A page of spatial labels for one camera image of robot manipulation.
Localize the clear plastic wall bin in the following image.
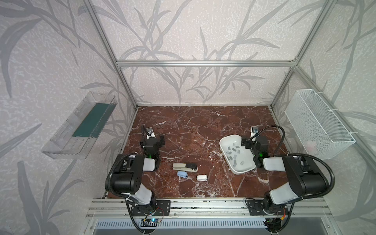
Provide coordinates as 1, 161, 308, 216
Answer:
42, 92, 118, 160

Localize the aluminium front rail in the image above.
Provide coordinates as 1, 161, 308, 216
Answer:
85, 198, 333, 219

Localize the white wire mesh basket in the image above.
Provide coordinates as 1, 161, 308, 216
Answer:
285, 89, 356, 160

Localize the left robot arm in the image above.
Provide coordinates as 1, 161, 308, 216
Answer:
105, 135, 165, 210

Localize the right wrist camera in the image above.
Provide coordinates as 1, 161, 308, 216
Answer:
250, 126, 259, 138

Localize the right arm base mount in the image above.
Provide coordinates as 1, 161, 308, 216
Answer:
245, 198, 289, 217

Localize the white plastic tray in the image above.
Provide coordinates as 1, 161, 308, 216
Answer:
219, 135, 256, 175

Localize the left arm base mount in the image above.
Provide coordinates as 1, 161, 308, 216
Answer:
131, 200, 171, 216

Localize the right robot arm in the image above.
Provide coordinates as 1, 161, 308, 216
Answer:
241, 135, 335, 215

